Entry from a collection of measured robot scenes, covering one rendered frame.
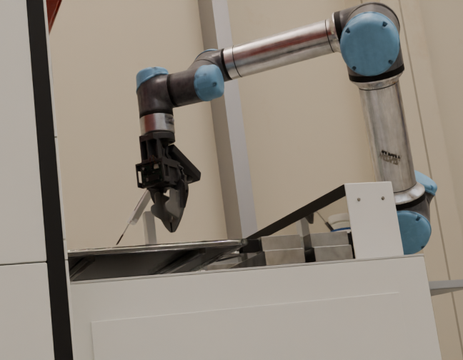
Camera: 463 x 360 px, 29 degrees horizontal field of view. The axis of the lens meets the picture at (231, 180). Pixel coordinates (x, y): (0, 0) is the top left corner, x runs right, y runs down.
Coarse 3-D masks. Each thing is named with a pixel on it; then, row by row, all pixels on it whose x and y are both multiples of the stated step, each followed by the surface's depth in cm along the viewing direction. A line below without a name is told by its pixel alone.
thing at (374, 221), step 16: (352, 192) 153; (368, 192) 154; (384, 192) 155; (352, 208) 152; (368, 208) 153; (384, 208) 154; (352, 224) 151; (368, 224) 152; (384, 224) 153; (368, 240) 151; (384, 240) 152; (400, 240) 153; (368, 256) 151
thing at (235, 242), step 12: (216, 240) 159; (228, 240) 159; (240, 240) 160; (72, 252) 149; (84, 252) 150; (96, 252) 151; (108, 252) 151; (120, 252) 152; (132, 252) 153; (144, 252) 154
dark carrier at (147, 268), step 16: (96, 256) 155; (112, 256) 157; (128, 256) 159; (144, 256) 162; (160, 256) 164; (176, 256) 167; (208, 256) 172; (96, 272) 174; (112, 272) 177; (128, 272) 180; (144, 272) 183; (176, 272) 189
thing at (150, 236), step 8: (144, 200) 200; (136, 208) 199; (144, 208) 200; (136, 216) 199; (144, 216) 200; (152, 216) 200; (144, 224) 200; (152, 224) 199; (144, 232) 200; (152, 232) 199; (152, 240) 198
